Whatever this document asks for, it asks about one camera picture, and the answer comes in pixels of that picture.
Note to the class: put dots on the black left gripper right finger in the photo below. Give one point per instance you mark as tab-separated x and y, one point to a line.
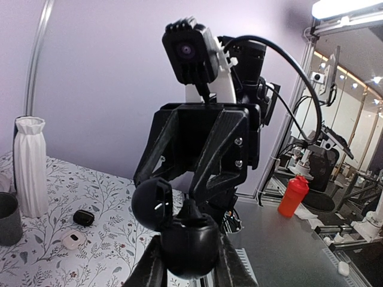
231	271

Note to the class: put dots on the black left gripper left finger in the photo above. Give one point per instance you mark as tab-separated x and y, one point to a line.
150	270

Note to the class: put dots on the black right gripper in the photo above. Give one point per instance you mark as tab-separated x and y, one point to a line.
218	143

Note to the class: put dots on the black earbuds charging case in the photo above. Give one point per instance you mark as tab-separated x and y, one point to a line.
188	242

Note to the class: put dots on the white open earbuds case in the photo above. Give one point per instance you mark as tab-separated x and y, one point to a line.
73	239

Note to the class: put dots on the small black closed case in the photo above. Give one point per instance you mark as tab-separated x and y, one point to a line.
83	218

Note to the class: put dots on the small white case outside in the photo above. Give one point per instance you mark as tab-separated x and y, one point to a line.
343	268

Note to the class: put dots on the floral patterned table mat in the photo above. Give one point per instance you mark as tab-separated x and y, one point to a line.
88	237

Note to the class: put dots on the red shaker bottle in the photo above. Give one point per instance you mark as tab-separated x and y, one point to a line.
296	191

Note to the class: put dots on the dark grey mug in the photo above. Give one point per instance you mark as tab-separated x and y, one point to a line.
11	225

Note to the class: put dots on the white ribbed vase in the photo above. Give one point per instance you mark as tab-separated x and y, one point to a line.
29	160

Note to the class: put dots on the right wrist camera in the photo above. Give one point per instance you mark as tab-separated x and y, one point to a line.
191	50

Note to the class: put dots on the right aluminium frame post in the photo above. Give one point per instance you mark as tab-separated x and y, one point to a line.
31	78

